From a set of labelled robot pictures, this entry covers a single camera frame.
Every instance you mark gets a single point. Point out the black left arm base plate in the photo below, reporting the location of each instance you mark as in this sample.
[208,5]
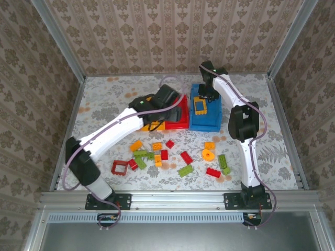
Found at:
[125,202]

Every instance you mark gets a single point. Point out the blue plastic bin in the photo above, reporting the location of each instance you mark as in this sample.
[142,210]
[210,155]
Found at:
[204,123]

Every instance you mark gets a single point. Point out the aluminium frame post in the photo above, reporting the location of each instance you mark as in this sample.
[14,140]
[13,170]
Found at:
[60,41]
[290,39]

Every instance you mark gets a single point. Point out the small connector board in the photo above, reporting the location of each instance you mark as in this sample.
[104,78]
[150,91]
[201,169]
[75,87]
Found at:
[108,217]
[252,216]

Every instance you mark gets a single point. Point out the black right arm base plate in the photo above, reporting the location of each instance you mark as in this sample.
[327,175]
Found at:
[231,201]

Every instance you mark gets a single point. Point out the red lego window frame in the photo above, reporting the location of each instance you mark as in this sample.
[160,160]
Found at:
[114,167]

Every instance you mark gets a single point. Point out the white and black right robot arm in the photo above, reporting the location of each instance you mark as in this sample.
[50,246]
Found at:
[248,162]

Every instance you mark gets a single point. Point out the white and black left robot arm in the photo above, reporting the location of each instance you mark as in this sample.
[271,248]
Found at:
[112,130]

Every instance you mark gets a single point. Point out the small green lego brick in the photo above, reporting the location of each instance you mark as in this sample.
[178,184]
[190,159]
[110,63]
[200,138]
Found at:
[226,171]
[150,156]

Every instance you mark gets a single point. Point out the long green lego brick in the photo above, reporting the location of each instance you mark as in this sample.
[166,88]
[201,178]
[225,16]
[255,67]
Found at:
[140,153]

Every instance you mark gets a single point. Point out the aluminium table side rail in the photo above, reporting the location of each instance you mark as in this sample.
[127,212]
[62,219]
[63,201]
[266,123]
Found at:
[288,130]
[65,136]

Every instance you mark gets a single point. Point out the grey metal panel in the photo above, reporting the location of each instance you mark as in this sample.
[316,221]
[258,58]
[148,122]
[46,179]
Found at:
[170,238]

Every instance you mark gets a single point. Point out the yellow lego window frame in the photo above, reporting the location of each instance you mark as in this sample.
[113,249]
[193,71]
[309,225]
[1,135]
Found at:
[196,108]

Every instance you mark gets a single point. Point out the aluminium mounting rail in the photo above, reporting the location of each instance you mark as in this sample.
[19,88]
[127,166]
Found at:
[178,200]

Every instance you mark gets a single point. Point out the yellow round lego piece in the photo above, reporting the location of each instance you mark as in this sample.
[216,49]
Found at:
[210,157]

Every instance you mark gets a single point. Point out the small red lego brick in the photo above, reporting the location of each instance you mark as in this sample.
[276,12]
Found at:
[170,144]

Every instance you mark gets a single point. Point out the red plastic bin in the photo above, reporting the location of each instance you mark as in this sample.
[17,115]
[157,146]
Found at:
[178,125]

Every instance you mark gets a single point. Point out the yellow orange lego brick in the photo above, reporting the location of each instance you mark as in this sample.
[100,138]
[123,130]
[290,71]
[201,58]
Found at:
[157,160]

